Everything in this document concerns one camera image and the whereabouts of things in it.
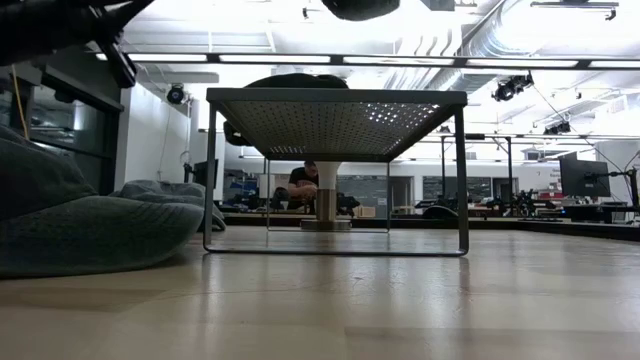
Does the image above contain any white and brass stand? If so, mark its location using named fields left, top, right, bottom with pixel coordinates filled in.
left=299, top=160, right=354, bottom=232

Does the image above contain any black ceiling camera cluster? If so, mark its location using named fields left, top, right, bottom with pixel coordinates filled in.
left=491, top=71, right=536, bottom=103

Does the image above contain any black computer monitor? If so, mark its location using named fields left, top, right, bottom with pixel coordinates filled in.
left=558, top=157, right=612, bottom=199

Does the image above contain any black hanging background object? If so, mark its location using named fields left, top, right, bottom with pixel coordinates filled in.
left=222, top=119, right=254, bottom=148

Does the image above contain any black dome object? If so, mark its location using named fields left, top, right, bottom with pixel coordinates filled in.
left=422, top=204, right=459, bottom=220

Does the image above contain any small black monitor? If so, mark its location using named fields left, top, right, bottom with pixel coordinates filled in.
left=192, top=158, right=220, bottom=191

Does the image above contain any round black ceiling camera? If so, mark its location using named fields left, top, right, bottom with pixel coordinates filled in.
left=165, top=83, right=188, bottom=106

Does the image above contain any black background robot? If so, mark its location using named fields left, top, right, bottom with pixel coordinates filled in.
left=487, top=188, right=554, bottom=219

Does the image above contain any grey perforated metal shelf rack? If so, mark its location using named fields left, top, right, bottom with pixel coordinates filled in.
left=202, top=87, right=471, bottom=258

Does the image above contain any black chair back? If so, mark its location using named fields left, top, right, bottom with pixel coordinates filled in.
left=269, top=186, right=291, bottom=211

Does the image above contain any dark glass window frame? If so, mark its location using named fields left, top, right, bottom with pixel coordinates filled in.
left=0, top=47, right=125, bottom=196

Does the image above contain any black table edge rail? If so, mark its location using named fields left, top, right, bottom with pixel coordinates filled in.
left=219, top=212, right=640, bottom=244

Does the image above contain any person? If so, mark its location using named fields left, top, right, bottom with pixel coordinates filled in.
left=285, top=159, right=321, bottom=214

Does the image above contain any black background rig frame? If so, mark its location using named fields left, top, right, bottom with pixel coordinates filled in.
left=419, top=132, right=515, bottom=204

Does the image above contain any small black ceiling light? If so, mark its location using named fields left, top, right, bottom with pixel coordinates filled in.
left=543, top=120, right=572, bottom=137

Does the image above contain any black overhead frame bar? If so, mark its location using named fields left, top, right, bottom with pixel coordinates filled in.
left=94, top=51, right=640, bottom=71

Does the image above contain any dark chalkboard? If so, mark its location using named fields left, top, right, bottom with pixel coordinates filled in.
left=422, top=175, right=494, bottom=201

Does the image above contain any silver ventilation duct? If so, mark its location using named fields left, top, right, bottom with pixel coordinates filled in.
left=457, top=0, right=556, bottom=59

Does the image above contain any yellow cable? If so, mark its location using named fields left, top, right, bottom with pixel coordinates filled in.
left=9, top=63, right=31, bottom=141

